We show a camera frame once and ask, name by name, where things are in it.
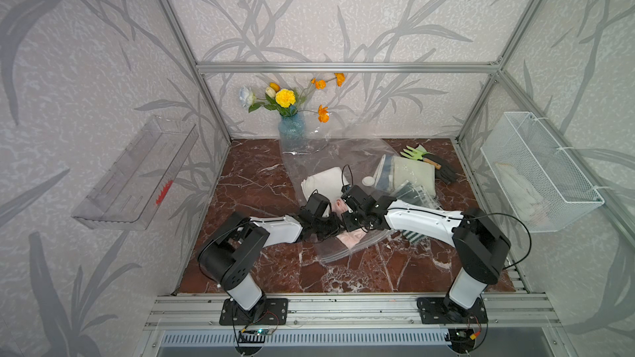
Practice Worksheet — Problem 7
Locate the clear plastic vacuum bag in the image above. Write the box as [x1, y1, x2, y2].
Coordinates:
[278, 131, 443, 264]

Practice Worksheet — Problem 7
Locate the right circuit board with wires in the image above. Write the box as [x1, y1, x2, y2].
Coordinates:
[446, 329, 487, 356]

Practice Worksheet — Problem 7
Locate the aluminium frame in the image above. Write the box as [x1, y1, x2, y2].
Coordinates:
[161, 0, 634, 356]

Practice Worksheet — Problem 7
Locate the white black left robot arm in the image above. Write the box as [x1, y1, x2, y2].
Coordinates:
[198, 208, 343, 314]

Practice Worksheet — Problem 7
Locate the left circuit board with wires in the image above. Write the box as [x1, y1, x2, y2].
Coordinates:
[236, 327, 278, 347]

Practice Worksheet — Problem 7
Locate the cream folded towel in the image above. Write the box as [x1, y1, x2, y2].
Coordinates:
[392, 156, 437, 198]

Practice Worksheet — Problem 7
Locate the artificial flower bouquet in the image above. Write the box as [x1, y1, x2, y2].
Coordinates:
[238, 73, 347, 123]

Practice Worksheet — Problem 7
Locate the white wire mesh basket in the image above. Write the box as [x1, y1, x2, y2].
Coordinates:
[481, 112, 605, 233]

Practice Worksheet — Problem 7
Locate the blue white striped towel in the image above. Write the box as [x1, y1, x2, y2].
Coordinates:
[373, 155, 395, 193]

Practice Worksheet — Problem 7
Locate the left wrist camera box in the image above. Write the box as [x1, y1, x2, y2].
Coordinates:
[304, 193, 331, 218]

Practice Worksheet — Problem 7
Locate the clear plastic wall shelf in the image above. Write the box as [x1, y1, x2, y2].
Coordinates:
[71, 115, 199, 231]

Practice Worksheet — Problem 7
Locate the pink fluffy towel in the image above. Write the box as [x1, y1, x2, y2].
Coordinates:
[334, 198, 366, 250]

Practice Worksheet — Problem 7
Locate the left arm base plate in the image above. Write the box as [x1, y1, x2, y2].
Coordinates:
[219, 297, 289, 327]

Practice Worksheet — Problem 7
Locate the green garden fork wooden handle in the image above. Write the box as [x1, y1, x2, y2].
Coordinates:
[400, 146, 442, 170]

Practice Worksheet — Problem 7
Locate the blue glass vase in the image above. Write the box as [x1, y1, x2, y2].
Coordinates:
[278, 113, 305, 152]

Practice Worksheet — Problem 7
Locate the white cloth in basket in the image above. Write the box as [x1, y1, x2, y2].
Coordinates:
[494, 162, 546, 222]

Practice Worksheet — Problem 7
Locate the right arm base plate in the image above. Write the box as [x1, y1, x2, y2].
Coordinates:
[416, 297, 489, 325]

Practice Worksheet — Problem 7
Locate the white vacuum bag valve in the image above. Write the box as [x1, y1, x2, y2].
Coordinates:
[362, 176, 375, 187]

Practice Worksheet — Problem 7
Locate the green white striped towel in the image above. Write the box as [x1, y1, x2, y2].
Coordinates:
[391, 180, 443, 246]

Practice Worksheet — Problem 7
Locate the circuit board with wires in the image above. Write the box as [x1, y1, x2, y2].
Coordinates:
[236, 327, 278, 347]
[446, 329, 487, 356]

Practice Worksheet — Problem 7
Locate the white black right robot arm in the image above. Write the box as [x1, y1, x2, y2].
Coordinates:
[342, 187, 511, 313]

